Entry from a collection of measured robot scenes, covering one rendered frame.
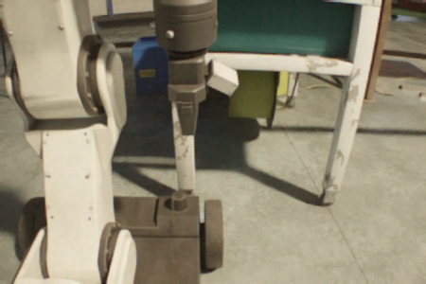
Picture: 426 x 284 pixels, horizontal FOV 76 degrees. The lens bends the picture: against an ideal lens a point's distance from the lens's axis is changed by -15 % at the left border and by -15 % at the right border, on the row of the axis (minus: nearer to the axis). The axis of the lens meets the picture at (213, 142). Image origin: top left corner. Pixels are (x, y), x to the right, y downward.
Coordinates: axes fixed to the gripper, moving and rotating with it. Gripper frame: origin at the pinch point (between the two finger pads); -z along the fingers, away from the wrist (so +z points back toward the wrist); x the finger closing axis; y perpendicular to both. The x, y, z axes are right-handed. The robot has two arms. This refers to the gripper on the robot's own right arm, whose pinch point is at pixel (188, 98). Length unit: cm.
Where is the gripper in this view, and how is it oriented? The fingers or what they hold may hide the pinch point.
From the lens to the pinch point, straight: 52.3
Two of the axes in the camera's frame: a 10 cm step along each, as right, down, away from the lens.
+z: 0.1, -7.3, -6.8
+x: -0.3, -6.8, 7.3
